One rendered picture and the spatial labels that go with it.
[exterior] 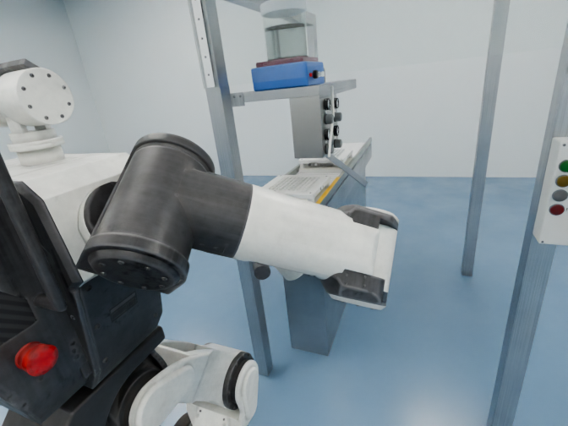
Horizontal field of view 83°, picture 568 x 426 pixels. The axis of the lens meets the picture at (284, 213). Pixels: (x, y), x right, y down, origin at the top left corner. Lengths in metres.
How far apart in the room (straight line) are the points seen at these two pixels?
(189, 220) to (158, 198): 0.04
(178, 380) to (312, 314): 1.02
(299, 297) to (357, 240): 1.23
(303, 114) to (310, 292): 0.83
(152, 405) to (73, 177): 0.41
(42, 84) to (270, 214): 0.32
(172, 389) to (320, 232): 0.45
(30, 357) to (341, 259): 0.34
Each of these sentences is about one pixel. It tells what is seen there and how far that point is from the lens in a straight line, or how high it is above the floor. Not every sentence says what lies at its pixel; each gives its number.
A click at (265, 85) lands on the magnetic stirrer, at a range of 1.17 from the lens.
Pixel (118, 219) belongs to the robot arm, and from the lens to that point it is 0.32.
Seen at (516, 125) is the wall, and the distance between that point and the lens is 4.48.
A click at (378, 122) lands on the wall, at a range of 4.38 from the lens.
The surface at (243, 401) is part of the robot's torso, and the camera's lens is 0.97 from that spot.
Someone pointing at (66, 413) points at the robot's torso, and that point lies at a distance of 0.60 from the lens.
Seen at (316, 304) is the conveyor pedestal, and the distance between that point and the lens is 1.58.
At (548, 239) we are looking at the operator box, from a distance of 1.05.
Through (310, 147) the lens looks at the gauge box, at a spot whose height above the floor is 1.08.
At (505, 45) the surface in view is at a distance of 0.97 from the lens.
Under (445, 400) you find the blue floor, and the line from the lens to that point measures 1.69.
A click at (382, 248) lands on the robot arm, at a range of 0.44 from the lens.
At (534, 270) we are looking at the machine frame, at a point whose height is 0.73.
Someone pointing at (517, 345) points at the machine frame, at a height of 0.46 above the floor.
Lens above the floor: 1.29
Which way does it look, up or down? 22 degrees down
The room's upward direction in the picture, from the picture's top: 6 degrees counter-clockwise
